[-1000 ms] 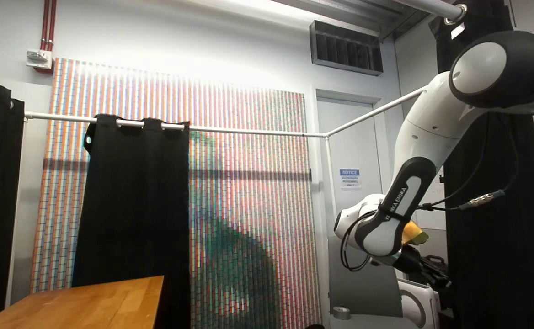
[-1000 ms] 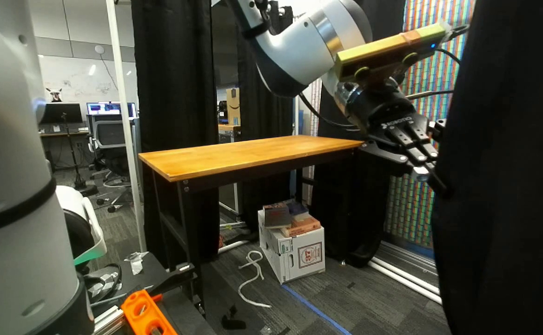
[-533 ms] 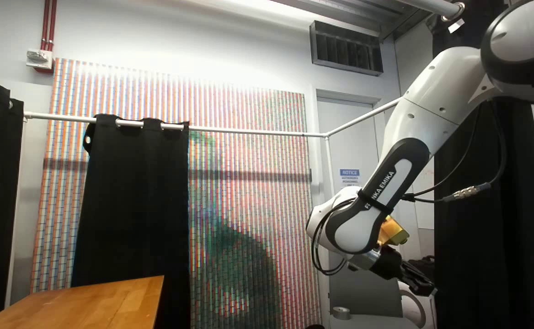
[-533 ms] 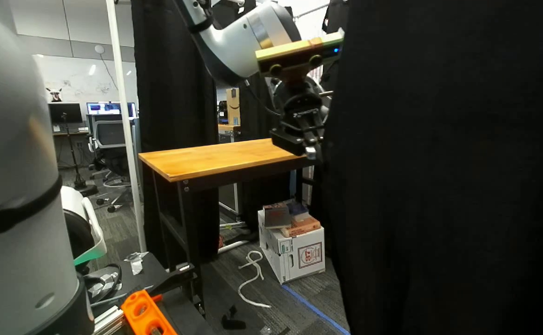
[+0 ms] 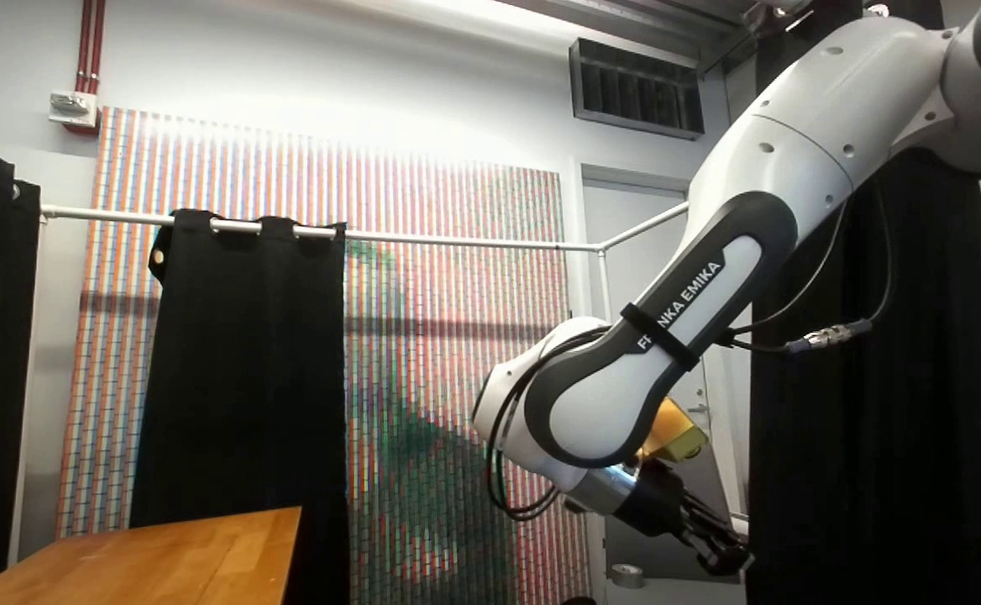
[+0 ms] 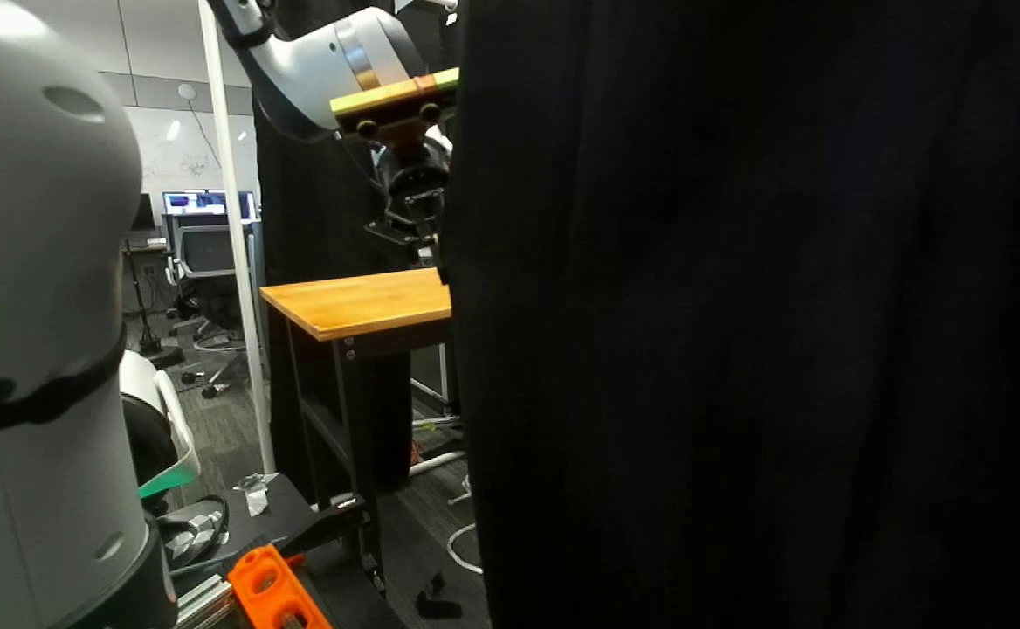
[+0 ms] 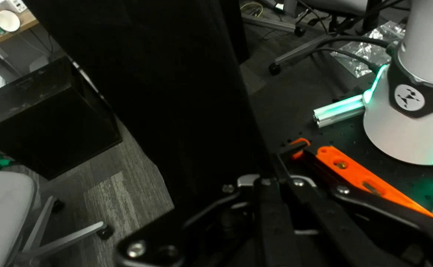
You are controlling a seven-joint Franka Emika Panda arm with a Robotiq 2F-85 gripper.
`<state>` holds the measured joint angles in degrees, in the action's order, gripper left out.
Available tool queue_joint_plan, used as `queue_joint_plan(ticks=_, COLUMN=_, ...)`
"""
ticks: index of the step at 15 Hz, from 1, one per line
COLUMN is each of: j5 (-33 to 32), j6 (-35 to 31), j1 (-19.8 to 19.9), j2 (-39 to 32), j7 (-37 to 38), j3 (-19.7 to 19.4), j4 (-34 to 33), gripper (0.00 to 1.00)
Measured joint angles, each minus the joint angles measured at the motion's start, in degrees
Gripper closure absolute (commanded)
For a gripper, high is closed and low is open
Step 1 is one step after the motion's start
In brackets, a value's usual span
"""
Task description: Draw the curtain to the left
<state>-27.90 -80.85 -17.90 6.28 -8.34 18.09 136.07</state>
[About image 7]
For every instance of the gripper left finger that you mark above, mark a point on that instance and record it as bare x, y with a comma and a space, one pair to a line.
201, 230

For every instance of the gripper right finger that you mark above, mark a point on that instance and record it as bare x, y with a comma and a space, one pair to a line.
335, 230

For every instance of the black curtain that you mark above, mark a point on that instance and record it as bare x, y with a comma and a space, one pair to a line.
172, 96

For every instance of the short aluminium profile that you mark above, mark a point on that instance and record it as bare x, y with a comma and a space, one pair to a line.
339, 110

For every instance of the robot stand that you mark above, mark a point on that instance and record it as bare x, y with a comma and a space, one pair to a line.
298, 100

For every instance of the grey office chair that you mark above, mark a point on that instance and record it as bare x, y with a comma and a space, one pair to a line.
298, 52

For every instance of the crumpled clear plastic bag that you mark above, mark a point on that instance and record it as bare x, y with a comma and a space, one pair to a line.
364, 50

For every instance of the black box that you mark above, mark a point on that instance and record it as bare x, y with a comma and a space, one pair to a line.
49, 118

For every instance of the white office chair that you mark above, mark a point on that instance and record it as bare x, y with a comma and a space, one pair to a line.
5, 215

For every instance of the wooden desk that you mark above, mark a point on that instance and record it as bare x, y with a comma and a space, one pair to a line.
1, 37

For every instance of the white paper cup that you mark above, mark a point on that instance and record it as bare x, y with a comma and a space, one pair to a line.
9, 20

